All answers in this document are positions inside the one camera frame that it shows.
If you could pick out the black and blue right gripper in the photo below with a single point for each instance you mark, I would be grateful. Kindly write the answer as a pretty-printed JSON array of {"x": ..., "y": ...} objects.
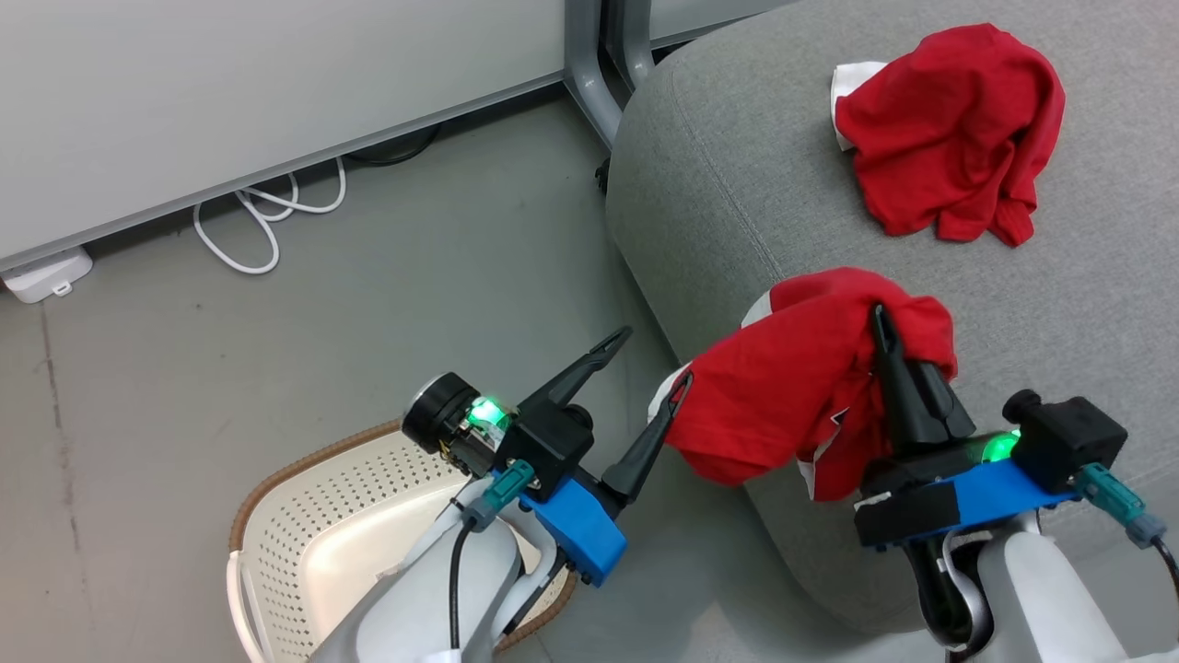
[{"x": 930, "y": 502}]

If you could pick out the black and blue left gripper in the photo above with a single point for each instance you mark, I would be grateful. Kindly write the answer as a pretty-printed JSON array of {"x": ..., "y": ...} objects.
[{"x": 553, "y": 442}]

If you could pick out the red and white garment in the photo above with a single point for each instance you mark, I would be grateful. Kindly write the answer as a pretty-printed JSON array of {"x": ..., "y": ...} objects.
[
  {"x": 783, "y": 396},
  {"x": 958, "y": 129}
]

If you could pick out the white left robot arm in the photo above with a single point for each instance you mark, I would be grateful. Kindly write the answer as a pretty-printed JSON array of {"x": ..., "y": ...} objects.
[{"x": 414, "y": 608}]

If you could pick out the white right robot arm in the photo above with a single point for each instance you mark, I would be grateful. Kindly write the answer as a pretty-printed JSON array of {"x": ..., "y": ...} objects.
[{"x": 1041, "y": 589}]

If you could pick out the grey fabric sofa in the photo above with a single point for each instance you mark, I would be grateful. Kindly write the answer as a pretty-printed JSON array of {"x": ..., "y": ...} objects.
[{"x": 755, "y": 184}]

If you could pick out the cream perforated laundry basket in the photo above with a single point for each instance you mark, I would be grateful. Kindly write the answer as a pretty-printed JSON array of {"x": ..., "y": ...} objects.
[{"x": 350, "y": 534}]

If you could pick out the grey desk leg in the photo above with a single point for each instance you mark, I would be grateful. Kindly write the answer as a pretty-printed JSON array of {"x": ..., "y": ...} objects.
[{"x": 585, "y": 74}]

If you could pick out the grey partition leg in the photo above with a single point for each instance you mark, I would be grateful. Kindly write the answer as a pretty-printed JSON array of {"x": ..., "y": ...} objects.
[{"x": 631, "y": 37}]

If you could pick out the pale partition panel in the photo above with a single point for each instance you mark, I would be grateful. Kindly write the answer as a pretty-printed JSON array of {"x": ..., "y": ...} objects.
[
  {"x": 276, "y": 74},
  {"x": 700, "y": 14}
]

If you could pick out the white power box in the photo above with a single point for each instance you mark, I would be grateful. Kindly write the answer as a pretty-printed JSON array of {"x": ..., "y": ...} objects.
[{"x": 46, "y": 274}]

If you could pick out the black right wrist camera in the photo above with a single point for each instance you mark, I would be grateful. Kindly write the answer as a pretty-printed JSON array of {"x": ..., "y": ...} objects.
[{"x": 1068, "y": 437}]

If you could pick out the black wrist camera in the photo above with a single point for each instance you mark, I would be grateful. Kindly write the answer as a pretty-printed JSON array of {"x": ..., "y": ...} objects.
[
  {"x": 442, "y": 414},
  {"x": 1068, "y": 437}
]

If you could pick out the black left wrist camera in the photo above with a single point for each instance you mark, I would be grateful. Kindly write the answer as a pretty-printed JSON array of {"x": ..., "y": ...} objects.
[{"x": 442, "y": 414}]

